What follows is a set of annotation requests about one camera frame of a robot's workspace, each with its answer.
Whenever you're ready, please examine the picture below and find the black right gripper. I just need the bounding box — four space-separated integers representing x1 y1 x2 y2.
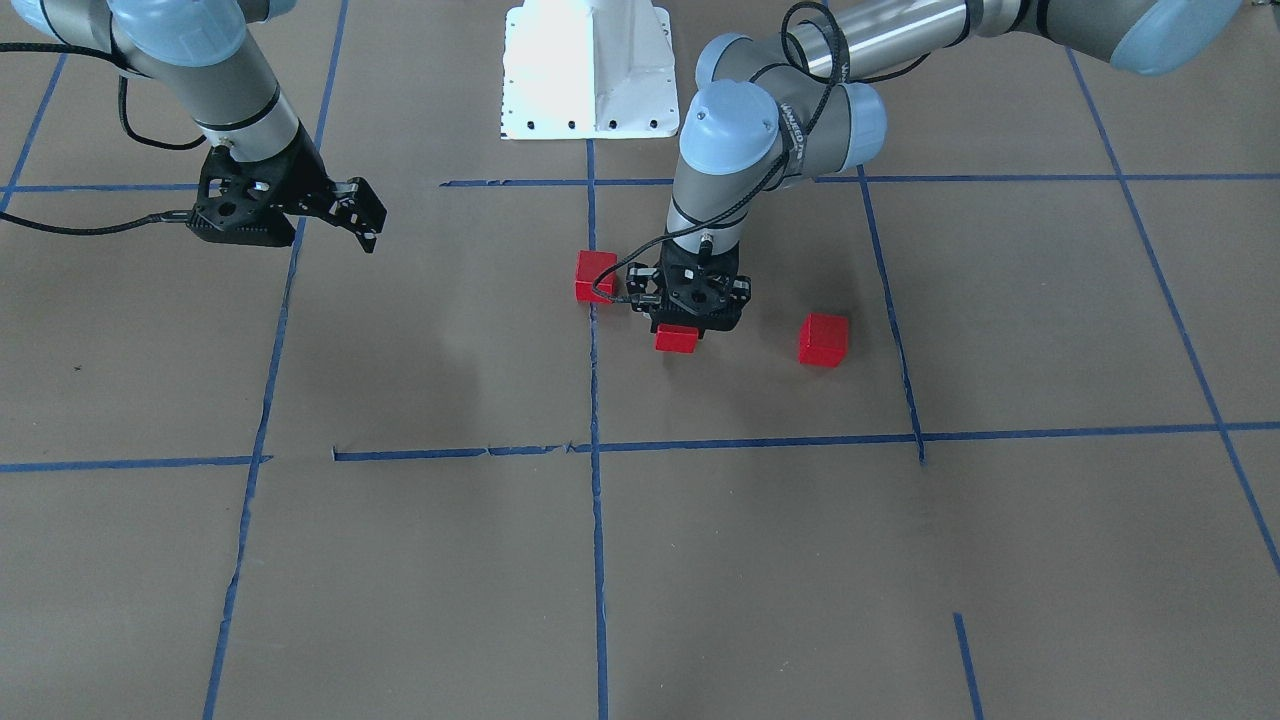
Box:
186 128 387 254

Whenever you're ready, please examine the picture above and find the red block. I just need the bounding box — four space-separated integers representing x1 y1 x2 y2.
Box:
797 313 851 368
654 323 701 354

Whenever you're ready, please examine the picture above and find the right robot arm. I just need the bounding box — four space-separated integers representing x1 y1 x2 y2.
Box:
13 1 387 252

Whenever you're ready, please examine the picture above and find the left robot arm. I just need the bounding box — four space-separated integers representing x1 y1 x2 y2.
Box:
621 1 1240 332

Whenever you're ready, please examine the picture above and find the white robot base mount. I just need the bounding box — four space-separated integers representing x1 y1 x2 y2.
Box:
500 1 681 141

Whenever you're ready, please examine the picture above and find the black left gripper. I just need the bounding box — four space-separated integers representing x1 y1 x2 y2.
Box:
648 241 751 334

